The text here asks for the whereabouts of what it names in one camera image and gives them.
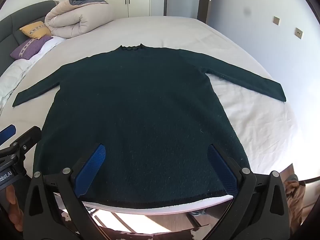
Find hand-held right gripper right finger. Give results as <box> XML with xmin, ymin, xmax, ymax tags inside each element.
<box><xmin>207</xmin><ymin>144</ymin><xmax>294</xmax><ymax>240</ymax></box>

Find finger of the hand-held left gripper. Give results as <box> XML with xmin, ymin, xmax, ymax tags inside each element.
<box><xmin>9</xmin><ymin>126</ymin><xmax>42</xmax><ymax>156</ymax></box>
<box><xmin>0</xmin><ymin>124</ymin><xmax>17</xmax><ymax>147</ymax></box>

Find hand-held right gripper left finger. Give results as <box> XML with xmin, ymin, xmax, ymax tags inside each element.
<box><xmin>22</xmin><ymin>143</ymin><xmax>107</xmax><ymax>240</ymax></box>

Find dark green sweater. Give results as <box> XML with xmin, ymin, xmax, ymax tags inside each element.
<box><xmin>12</xmin><ymin>43</ymin><xmax>287</xmax><ymax>209</ymax></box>

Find person's left hand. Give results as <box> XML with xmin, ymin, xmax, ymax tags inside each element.
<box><xmin>5</xmin><ymin>183</ymin><xmax>25</xmax><ymax>232</ymax></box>

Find bed with white sheet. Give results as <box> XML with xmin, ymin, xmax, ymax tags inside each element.
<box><xmin>0</xmin><ymin>16</ymin><xmax>309</xmax><ymax>212</ymax></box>

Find white crumpled cloth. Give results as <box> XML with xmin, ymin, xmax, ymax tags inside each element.
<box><xmin>0</xmin><ymin>36</ymin><xmax>67</xmax><ymax>115</ymax></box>

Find person's brown pants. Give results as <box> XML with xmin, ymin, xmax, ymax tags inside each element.
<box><xmin>284</xmin><ymin>174</ymin><xmax>307</xmax><ymax>207</ymax></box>

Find purple patterned pillow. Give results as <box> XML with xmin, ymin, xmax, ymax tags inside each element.
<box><xmin>10</xmin><ymin>35</ymin><xmax>54</xmax><ymax>60</ymax></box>

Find yellow patterned pillow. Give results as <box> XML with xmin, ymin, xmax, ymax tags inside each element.
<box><xmin>19</xmin><ymin>21</ymin><xmax>53</xmax><ymax>40</ymax></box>

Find grey padded headboard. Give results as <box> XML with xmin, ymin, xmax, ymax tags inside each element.
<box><xmin>0</xmin><ymin>0</ymin><xmax>58</xmax><ymax>77</ymax></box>

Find folded beige duvet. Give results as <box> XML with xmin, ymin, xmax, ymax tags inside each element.
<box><xmin>44</xmin><ymin>0</ymin><xmax>116</xmax><ymax>39</ymax></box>

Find grey door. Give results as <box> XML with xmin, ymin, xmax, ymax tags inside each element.
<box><xmin>164</xmin><ymin>0</ymin><xmax>216</xmax><ymax>20</ymax></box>

